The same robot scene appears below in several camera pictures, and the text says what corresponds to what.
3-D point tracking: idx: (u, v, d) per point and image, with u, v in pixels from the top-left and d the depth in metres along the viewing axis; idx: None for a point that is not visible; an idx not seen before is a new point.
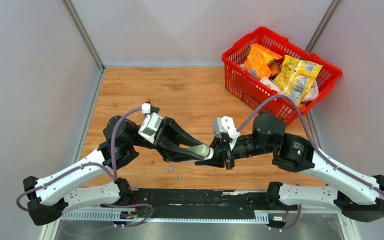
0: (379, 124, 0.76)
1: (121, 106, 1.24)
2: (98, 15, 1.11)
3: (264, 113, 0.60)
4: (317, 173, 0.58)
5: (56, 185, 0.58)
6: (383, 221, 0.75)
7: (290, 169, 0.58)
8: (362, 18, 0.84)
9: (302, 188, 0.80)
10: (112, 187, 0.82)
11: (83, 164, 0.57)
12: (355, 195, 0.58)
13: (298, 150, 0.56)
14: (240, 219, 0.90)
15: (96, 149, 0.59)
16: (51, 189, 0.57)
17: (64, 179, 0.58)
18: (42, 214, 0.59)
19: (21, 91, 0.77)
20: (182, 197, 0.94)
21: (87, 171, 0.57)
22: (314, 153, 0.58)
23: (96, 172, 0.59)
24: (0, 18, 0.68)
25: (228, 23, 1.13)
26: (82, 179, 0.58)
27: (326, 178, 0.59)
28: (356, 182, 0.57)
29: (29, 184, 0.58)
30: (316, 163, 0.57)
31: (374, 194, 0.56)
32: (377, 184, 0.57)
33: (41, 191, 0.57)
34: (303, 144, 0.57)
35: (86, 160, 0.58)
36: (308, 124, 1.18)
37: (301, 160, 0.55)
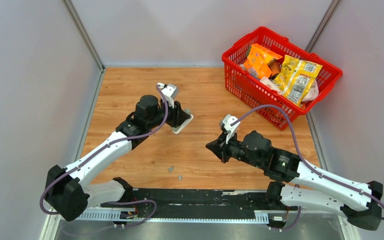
0: (379, 123, 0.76)
1: (121, 106, 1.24)
2: (98, 15, 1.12)
3: (254, 132, 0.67)
4: (304, 182, 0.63)
5: (89, 165, 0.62)
6: None
7: (278, 179, 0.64)
8: (362, 18, 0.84)
9: (305, 191, 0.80)
10: (115, 183, 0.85)
11: (110, 142, 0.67)
12: (348, 202, 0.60)
13: (283, 163, 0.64)
14: (240, 219, 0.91)
15: (114, 132, 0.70)
16: (86, 169, 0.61)
17: (96, 157, 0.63)
18: (77, 200, 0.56)
19: (21, 91, 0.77)
20: (182, 197, 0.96)
21: (115, 148, 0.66)
22: (299, 163, 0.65)
23: (121, 149, 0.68)
24: (0, 19, 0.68)
25: (228, 23, 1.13)
26: (110, 157, 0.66)
27: (315, 187, 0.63)
28: (344, 188, 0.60)
29: (60, 170, 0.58)
30: (301, 173, 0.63)
31: (365, 200, 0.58)
32: (369, 190, 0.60)
33: (75, 173, 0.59)
34: (289, 157, 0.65)
35: (111, 140, 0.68)
36: (308, 124, 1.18)
37: (286, 171, 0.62)
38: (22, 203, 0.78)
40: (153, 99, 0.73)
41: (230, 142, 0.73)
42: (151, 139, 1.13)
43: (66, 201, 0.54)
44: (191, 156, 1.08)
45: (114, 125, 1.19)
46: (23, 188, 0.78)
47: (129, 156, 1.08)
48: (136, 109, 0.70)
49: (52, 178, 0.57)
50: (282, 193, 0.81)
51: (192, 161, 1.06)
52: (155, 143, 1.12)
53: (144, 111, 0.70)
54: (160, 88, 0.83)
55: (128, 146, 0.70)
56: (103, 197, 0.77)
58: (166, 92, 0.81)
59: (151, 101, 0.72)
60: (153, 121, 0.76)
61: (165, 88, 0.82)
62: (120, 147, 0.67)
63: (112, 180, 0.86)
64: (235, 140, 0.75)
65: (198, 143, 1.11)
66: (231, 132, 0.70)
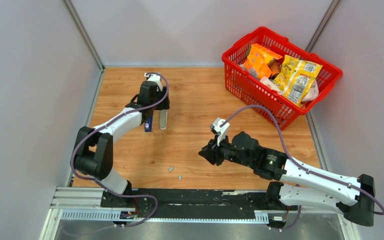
0: (379, 123, 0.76)
1: (121, 106, 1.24)
2: (98, 15, 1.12)
3: (243, 133, 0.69)
4: (293, 179, 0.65)
5: (114, 125, 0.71)
6: None
7: (268, 178, 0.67)
8: (362, 18, 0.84)
9: (303, 189, 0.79)
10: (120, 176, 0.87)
11: (126, 112, 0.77)
12: (339, 197, 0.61)
13: (270, 161, 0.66)
14: (240, 219, 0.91)
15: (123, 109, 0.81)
16: (111, 129, 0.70)
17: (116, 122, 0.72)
18: (108, 154, 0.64)
19: (21, 91, 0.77)
20: (182, 197, 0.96)
21: (131, 116, 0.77)
22: (287, 160, 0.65)
23: (134, 118, 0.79)
24: (0, 19, 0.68)
25: (228, 22, 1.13)
26: (127, 123, 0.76)
27: (305, 183, 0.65)
28: (332, 182, 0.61)
29: (89, 129, 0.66)
30: (289, 169, 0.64)
31: (354, 193, 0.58)
32: (358, 183, 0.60)
33: (103, 130, 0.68)
34: (277, 155, 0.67)
35: (126, 110, 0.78)
36: (308, 124, 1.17)
37: (274, 169, 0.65)
38: (21, 203, 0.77)
40: (153, 81, 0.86)
41: (221, 144, 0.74)
42: (151, 140, 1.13)
43: (100, 152, 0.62)
44: (191, 155, 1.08)
45: None
46: (22, 188, 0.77)
47: (129, 156, 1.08)
48: (140, 89, 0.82)
49: (82, 137, 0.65)
50: (281, 192, 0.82)
51: (192, 161, 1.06)
52: (155, 143, 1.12)
53: (148, 89, 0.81)
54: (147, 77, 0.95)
55: (138, 117, 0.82)
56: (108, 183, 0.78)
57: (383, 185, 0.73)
58: (155, 76, 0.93)
59: (151, 81, 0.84)
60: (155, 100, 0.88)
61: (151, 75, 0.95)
62: (134, 116, 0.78)
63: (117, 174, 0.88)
64: (226, 142, 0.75)
65: (198, 143, 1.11)
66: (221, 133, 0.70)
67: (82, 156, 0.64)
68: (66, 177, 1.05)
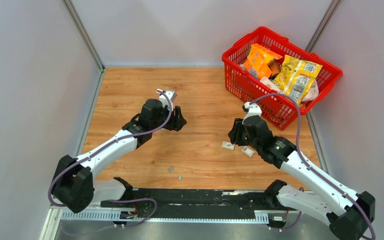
0: (379, 122, 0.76)
1: (121, 106, 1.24)
2: (98, 15, 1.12)
3: (257, 115, 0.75)
4: (292, 169, 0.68)
5: (99, 156, 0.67)
6: None
7: (270, 161, 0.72)
8: (362, 18, 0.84)
9: (302, 193, 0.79)
10: (118, 182, 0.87)
11: (118, 138, 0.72)
12: (330, 203, 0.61)
13: (277, 146, 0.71)
14: (240, 219, 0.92)
15: (121, 130, 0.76)
16: (96, 160, 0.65)
17: (104, 151, 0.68)
18: (86, 189, 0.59)
19: (21, 91, 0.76)
20: (182, 197, 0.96)
21: (122, 143, 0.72)
22: (294, 151, 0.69)
23: (127, 145, 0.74)
24: (0, 19, 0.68)
25: (228, 22, 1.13)
26: (117, 151, 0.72)
27: (303, 178, 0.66)
28: (329, 186, 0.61)
29: (71, 160, 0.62)
30: (291, 159, 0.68)
31: (345, 203, 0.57)
32: (355, 197, 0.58)
33: (86, 162, 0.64)
34: (285, 144, 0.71)
35: (119, 136, 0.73)
36: (308, 124, 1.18)
37: (277, 153, 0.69)
38: (21, 203, 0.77)
40: (159, 102, 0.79)
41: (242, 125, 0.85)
42: (151, 139, 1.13)
43: (75, 189, 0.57)
44: (191, 156, 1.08)
45: (114, 125, 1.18)
46: (22, 187, 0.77)
47: (129, 156, 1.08)
48: (141, 110, 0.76)
49: (62, 167, 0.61)
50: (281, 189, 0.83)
51: (192, 161, 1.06)
52: (155, 143, 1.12)
53: (150, 112, 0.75)
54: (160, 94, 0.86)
55: (133, 143, 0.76)
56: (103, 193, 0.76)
57: (383, 185, 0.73)
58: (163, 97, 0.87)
59: (156, 103, 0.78)
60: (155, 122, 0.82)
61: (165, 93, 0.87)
62: (127, 143, 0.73)
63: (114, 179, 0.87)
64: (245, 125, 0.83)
65: (198, 143, 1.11)
66: (249, 110, 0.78)
67: (61, 186, 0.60)
68: None
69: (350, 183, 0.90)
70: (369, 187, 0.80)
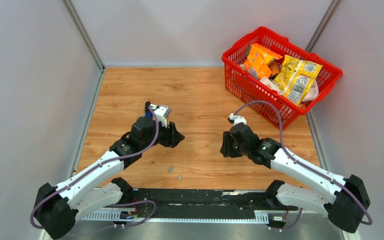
0: (379, 123, 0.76)
1: (121, 106, 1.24)
2: (98, 15, 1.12)
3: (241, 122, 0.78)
4: (281, 166, 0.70)
5: (79, 185, 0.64)
6: (383, 222, 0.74)
7: (261, 162, 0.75)
8: (362, 18, 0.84)
9: (299, 189, 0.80)
10: (113, 187, 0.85)
11: (102, 162, 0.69)
12: (321, 191, 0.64)
13: (264, 147, 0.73)
14: (240, 219, 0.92)
15: (109, 150, 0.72)
16: (75, 188, 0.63)
17: (86, 177, 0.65)
18: (65, 217, 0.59)
19: (21, 91, 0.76)
20: (182, 197, 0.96)
21: (107, 167, 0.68)
22: (279, 148, 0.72)
23: (112, 169, 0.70)
24: (0, 19, 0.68)
25: (228, 22, 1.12)
26: (101, 176, 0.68)
27: (291, 172, 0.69)
28: (316, 176, 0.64)
29: (50, 189, 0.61)
30: (278, 156, 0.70)
31: (334, 188, 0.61)
32: (343, 181, 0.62)
33: (65, 192, 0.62)
34: (271, 143, 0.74)
35: (104, 159, 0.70)
36: (308, 124, 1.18)
37: (265, 153, 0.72)
38: (21, 203, 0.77)
40: (150, 121, 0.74)
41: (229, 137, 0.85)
42: None
43: (54, 219, 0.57)
44: (191, 156, 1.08)
45: (114, 125, 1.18)
46: (22, 187, 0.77)
47: None
48: (131, 129, 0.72)
49: (42, 196, 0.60)
50: (279, 189, 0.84)
51: (191, 161, 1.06)
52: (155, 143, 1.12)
53: (139, 132, 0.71)
54: (153, 110, 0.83)
55: (120, 166, 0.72)
56: (97, 205, 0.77)
57: (383, 185, 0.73)
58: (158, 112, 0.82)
59: (147, 122, 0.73)
60: (145, 142, 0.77)
61: (158, 109, 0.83)
62: (111, 167, 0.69)
63: (112, 183, 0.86)
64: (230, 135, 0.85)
65: (197, 143, 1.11)
66: (234, 120, 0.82)
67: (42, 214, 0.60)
68: (66, 178, 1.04)
69: None
70: (369, 187, 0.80)
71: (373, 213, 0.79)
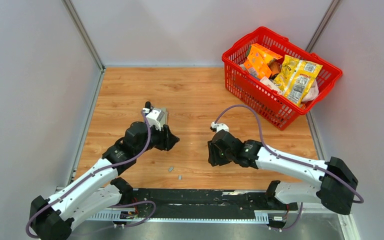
0: (379, 123, 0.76)
1: (121, 106, 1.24)
2: (98, 15, 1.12)
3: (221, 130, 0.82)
4: (266, 164, 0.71)
5: (71, 196, 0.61)
6: (383, 223, 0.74)
7: (248, 165, 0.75)
8: (362, 18, 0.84)
9: (294, 184, 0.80)
10: (111, 189, 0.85)
11: (94, 171, 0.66)
12: (307, 180, 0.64)
13: (246, 149, 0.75)
14: (240, 219, 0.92)
15: (101, 158, 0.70)
16: (68, 200, 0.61)
17: (79, 188, 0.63)
18: (59, 230, 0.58)
19: (21, 91, 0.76)
20: (182, 197, 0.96)
21: (99, 176, 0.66)
22: (261, 147, 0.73)
23: (106, 177, 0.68)
24: None
25: (228, 22, 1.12)
26: (95, 186, 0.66)
27: (277, 168, 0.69)
28: (299, 165, 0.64)
29: (43, 201, 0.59)
30: (260, 155, 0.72)
31: (318, 174, 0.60)
32: (325, 165, 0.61)
33: (57, 204, 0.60)
34: (252, 143, 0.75)
35: (96, 168, 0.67)
36: (308, 124, 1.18)
37: (248, 155, 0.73)
38: (21, 203, 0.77)
40: (144, 126, 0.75)
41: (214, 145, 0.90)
42: None
43: (47, 233, 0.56)
44: (191, 156, 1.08)
45: (114, 125, 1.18)
46: (22, 187, 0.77)
47: None
48: (125, 135, 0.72)
49: (34, 209, 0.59)
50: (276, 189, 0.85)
51: (191, 161, 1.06)
52: None
53: (133, 137, 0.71)
54: (146, 114, 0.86)
55: (114, 173, 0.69)
56: (95, 209, 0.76)
57: (383, 185, 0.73)
58: (151, 116, 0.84)
59: (141, 127, 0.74)
60: (140, 148, 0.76)
61: (151, 112, 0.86)
62: (104, 175, 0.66)
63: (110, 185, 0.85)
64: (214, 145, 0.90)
65: (197, 143, 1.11)
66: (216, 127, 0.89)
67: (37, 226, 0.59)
68: (66, 178, 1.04)
69: None
70: (369, 187, 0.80)
71: (373, 213, 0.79)
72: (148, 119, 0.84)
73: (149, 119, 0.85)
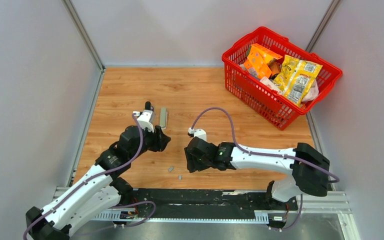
0: (379, 123, 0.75)
1: (121, 106, 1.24)
2: (98, 15, 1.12)
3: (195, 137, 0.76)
4: (240, 162, 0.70)
5: (65, 206, 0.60)
6: (383, 222, 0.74)
7: (225, 167, 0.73)
8: (362, 18, 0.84)
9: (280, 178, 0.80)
10: (109, 191, 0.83)
11: (87, 179, 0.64)
12: (280, 169, 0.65)
13: (221, 152, 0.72)
14: (240, 219, 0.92)
15: (94, 165, 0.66)
16: (61, 210, 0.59)
17: (72, 197, 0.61)
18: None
19: (21, 90, 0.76)
20: (182, 197, 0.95)
21: (92, 184, 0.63)
22: (234, 148, 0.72)
23: (100, 184, 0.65)
24: (0, 19, 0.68)
25: (228, 22, 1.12)
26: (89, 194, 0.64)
27: (251, 164, 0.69)
28: (269, 157, 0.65)
29: (36, 213, 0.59)
30: (234, 155, 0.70)
31: (288, 162, 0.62)
32: (293, 152, 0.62)
33: (51, 215, 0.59)
34: (225, 146, 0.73)
35: (89, 175, 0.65)
36: (308, 124, 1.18)
37: (223, 158, 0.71)
38: (21, 203, 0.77)
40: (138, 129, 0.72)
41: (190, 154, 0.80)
42: None
43: None
44: None
45: (114, 125, 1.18)
46: (22, 187, 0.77)
47: None
48: (119, 139, 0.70)
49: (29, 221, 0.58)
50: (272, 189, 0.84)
51: None
52: None
53: (128, 141, 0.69)
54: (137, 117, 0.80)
55: (108, 180, 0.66)
56: (92, 214, 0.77)
57: (383, 185, 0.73)
58: (143, 117, 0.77)
59: (135, 130, 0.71)
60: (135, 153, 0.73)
61: (142, 114, 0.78)
62: (97, 183, 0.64)
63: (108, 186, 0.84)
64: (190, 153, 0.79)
65: None
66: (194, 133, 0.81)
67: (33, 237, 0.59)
68: (66, 178, 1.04)
69: (350, 184, 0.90)
70: (369, 187, 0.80)
71: (372, 213, 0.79)
72: (139, 121, 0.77)
73: (141, 122, 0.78)
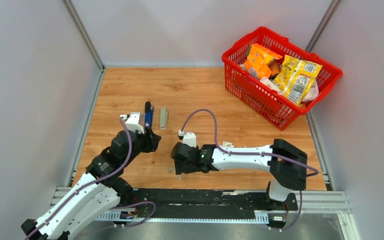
0: (379, 123, 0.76)
1: (121, 106, 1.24)
2: (98, 15, 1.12)
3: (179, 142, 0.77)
4: (222, 163, 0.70)
5: (57, 217, 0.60)
6: (382, 222, 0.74)
7: (207, 170, 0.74)
8: (362, 18, 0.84)
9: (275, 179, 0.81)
10: (107, 193, 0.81)
11: (78, 188, 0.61)
12: (260, 167, 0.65)
13: (202, 155, 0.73)
14: (240, 219, 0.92)
15: (85, 173, 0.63)
16: (54, 222, 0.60)
17: (63, 208, 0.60)
18: None
19: (21, 91, 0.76)
20: (182, 197, 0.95)
21: (83, 194, 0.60)
22: (215, 149, 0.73)
23: (93, 192, 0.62)
24: (0, 19, 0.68)
25: (227, 22, 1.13)
26: (81, 203, 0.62)
27: (232, 164, 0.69)
28: (247, 156, 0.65)
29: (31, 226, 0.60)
30: (215, 157, 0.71)
31: (266, 159, 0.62)
32: (270, 149, 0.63)
33: (45, 227, 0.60)
34: (206, 148, 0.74)
35: (80, 184, 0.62)
36: (308, 124, 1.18)
37: (205, 161, 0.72)
38: (21, 203, 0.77)
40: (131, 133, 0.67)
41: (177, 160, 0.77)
42: None
43: None
44: None
45: (114, 125, 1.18)
46: (22, 187, 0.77)
47: None
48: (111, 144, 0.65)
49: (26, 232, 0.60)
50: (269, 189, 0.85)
51: None
52: None
53: (120, 147, 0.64)
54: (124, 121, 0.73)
55: (101, 187, 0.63)
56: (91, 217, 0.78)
57: (383, 185, 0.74)
58: (131, 120, 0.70)
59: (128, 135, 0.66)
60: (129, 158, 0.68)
61: (130, 117, 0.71)
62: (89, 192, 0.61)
63: (107, 188, 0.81)
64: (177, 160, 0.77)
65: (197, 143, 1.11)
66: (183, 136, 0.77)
67: None
68: (66, 177, 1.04)
69: (350, 184, 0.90)
70: (368, 187, 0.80)
71: (372, 213, 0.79)
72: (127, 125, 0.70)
73: (128, 125, 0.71)
